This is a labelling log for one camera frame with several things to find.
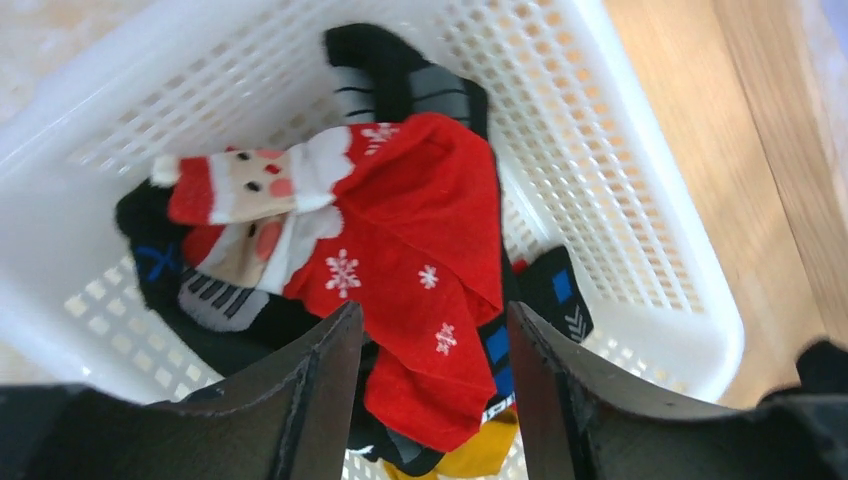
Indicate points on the black sock blue squares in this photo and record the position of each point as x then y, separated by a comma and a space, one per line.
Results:
548, 286

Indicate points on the yellow sock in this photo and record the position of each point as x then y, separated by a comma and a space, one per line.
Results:
482, 455

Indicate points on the white plastic laundry basket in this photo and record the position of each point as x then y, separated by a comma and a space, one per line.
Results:
92, 90

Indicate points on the red Santa snowflake sock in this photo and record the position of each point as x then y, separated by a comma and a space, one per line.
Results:
401, 218

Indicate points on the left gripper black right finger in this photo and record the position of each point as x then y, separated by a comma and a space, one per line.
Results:
581, 417

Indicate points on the wooden hanger stand frame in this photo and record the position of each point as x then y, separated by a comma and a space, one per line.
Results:
732, 86

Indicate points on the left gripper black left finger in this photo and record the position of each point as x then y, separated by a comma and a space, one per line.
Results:
286, 416

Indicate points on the black sock in basket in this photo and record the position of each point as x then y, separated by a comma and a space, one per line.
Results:
382, 78

